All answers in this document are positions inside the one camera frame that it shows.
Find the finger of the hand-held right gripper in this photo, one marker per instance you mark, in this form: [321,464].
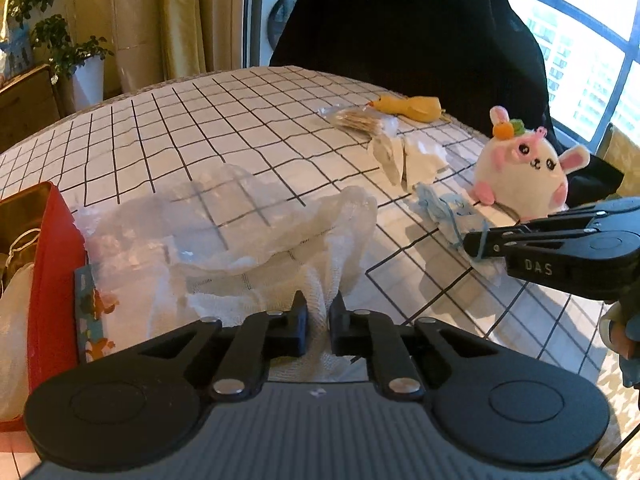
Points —
[480,244]
[575,217]

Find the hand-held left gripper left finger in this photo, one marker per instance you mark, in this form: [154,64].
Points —
[295,330]

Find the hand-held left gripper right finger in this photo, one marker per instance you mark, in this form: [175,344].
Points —
[342,330]

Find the blue face mask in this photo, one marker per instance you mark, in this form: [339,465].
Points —
[450,210]

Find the white gauze cloth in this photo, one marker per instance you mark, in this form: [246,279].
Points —
[280,285]

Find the yellow rubber duck toy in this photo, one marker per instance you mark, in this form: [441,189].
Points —
[410,107]

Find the clear plastic bag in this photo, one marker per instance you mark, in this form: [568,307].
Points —
[200,200]

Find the clear packet of sticks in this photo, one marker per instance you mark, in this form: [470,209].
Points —
[357,120]

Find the red tin box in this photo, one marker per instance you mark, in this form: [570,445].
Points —
[55,285]

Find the person's right hand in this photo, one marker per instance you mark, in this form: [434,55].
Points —
[620,335]

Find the pink rabbit plush toy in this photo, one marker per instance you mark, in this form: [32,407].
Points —
[525,175]

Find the houndstooth chair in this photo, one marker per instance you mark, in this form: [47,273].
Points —
[625,155]

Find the large window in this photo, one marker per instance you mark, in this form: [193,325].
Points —
[585,50]

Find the white book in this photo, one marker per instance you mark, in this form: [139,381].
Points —
[92,310]

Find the checked tablecloth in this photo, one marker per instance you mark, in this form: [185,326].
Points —
[225,110]

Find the person in black cloak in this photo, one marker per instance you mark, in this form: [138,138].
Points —
[400,25]

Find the washing machine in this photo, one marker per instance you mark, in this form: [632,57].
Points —
[275,15]

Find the white planter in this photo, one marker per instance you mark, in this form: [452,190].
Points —
[87,85]

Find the beige curtain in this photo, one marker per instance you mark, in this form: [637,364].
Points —
[210,10]

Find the wrapped standing air conditioner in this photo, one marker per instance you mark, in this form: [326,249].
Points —
[140,35]

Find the wooden sideboard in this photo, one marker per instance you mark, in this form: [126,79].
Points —
[25,110]

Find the green potted plant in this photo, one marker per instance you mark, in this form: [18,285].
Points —
[55,35]

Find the blue patterned bag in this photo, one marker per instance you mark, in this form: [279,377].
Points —
[17,55]

